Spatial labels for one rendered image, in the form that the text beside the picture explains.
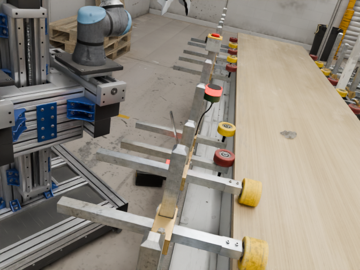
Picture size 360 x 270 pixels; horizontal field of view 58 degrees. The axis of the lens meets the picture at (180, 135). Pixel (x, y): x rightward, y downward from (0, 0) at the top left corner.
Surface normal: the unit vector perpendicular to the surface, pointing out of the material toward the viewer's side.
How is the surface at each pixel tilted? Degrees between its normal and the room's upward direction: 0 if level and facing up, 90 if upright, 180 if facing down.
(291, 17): 90
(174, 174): 90
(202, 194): 0
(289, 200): 0
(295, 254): 0
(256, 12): 90
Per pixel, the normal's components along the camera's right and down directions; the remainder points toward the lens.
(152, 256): -0.16, 0.46
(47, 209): 0.18, -0.86
